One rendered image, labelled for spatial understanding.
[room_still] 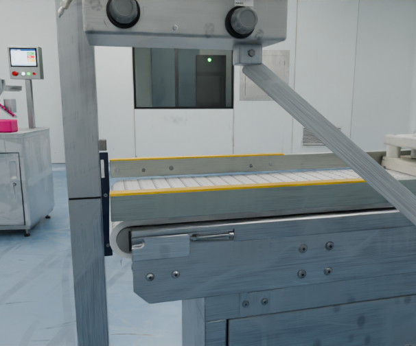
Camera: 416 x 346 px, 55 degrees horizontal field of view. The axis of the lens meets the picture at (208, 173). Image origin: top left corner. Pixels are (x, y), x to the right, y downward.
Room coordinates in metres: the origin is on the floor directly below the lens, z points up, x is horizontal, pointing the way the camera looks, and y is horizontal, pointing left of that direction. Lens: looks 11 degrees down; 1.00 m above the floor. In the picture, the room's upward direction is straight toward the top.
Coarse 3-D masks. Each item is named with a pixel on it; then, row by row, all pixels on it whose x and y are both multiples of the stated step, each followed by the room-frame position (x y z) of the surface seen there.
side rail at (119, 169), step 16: (144, 160) 0.73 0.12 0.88; (160, 160) 0.73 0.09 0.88; (176, 160) 0.74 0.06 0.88; (192, 160) 0.75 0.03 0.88; (208, 160) 0.76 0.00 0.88; (224, 160) 0.76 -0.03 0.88; (240, 160) 0.77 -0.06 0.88; (256, 160) 0.78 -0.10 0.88; (272, 160) 0.79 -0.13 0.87; (288, 160) 0.80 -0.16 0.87; (304, 160) 0.80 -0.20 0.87; (320, 160) 0.81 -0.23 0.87; (336, 160) 0.82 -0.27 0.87; (112, 176) 0.71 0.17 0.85; (128, 176) 0.72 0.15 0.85
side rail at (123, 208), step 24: (192, 192) 0.47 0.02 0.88; (216, 192) 0.48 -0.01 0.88; (240, 192) 0.49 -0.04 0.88; (264, 192) 0.50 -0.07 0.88; (288, 192) 0.50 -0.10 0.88; (312, 192) 0.51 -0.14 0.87; (336, 192) 0.52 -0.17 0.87; (360, 192) 0.53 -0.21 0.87; (120, 216) 0.45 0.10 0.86; (144, 216) 0.46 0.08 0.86; (168, 216) 0.47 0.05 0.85
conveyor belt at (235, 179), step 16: (192, 176) 0.75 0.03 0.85; (208, 176) 0.75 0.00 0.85; (224, 176) 0.75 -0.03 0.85; (240, 176) 0.75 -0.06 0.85; (256, 176) 0.75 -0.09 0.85; (272, 176) 0.75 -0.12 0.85; (288, 176) 0.75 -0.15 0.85; (304, 176) 0.75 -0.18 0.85; (320, 176) 0.75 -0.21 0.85; (336, 176) 0.75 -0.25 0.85; (352, 176) 0.75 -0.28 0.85; (400, 176) 0.75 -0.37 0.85; (320, 208) 0.53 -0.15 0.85; (336, 208) 0.54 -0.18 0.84; (352, 208) 0.54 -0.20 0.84; (368, 208) 0.55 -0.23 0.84; (112, 224) 0.49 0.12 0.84; (128, 224) 0.47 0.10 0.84; (144, 224) 0.48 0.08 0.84; (112, 240) 0.47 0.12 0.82; (128, 256) 0.47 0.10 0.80
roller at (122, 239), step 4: (124, 228) 0.47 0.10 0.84; (128, 228) 0.47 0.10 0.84; (120, 232) 0.47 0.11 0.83; (124, 232) 0.46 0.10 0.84; (128, 232) 0.46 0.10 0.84; (120, 236) 0.46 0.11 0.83; (124, 236) 0.46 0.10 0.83; (128, 236) 0.46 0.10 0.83; (116, 240) 0.47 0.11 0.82; (120, 240) 0.46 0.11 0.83; (124, 240) 0.46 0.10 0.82; (128, 240) 0.46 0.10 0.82; (120, 244) 0.46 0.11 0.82; (124, 244) 0.46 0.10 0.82; (128, 244) 0.47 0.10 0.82; (120, 248) 0.46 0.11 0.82; (124, 248) 0.46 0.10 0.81; (128, 248) 0.47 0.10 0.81; (124, 252) 0.46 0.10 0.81; (128, 252) 0.47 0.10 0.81
